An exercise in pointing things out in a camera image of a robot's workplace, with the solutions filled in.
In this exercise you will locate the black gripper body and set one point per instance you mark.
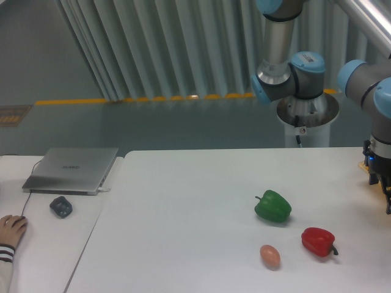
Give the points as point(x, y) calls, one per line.
point(377, 159)

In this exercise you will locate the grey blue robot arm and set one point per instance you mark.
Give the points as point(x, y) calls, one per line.
point(296, 82)

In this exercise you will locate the white striped sleeve forearm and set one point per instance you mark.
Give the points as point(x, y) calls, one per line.
point(7, 255)

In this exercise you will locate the person's bare hand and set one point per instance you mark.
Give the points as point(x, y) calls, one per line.
point(12, 230)

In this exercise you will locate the red bell pepper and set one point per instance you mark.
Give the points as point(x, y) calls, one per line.
point(318, 241)

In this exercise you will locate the green bell pepper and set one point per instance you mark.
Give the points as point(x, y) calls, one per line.
point(273, 207)

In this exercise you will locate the brown egg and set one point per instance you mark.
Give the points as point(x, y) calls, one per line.
point(270, 256)

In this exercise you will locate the silver closed laptop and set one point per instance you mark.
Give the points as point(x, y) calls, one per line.
point(73, 171)

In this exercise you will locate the black plastic clip gadget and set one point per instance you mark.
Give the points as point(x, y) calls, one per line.
point(61, 207)

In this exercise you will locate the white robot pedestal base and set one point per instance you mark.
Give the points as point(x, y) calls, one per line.
point(307, 123)

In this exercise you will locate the silver aluminium frame beam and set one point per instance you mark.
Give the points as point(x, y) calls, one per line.
point(373, 20)

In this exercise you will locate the white corrugated partition wall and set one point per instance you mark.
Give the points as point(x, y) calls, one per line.
point(156, 50)

